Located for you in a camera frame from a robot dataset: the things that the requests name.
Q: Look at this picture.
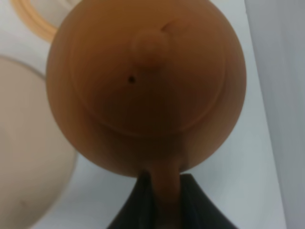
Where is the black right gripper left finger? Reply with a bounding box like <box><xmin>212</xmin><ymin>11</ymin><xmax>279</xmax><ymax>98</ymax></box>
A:
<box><xmin>108</xmin><ymin>172</ymin><xmax>164</xmax><ymax>229</ymax></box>

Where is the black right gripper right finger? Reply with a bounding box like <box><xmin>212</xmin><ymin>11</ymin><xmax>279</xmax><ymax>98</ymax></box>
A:
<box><xmin>176</xmin><ymin>174</ymin><xmax>236</xmax><ymax>229</ymax></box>

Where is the brown clay teapot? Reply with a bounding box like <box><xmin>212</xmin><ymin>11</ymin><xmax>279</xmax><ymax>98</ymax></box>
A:
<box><xmin>46</xmin><ymin>0</ymin><xmax>246</xmax><ymax>229</ymax></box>

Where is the beige round teapot plate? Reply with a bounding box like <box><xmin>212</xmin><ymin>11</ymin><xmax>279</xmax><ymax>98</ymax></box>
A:
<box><xmin>0</xmin><ymin>57</ymin><xmax>76</xmax><ymax>229</ymax></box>

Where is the right orange saucer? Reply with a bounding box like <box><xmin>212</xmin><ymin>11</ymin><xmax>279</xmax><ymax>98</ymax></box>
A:
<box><xmin>9</xmin><ymin>0</ymin><xmax>60</xmax><ymax>41</ymax></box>

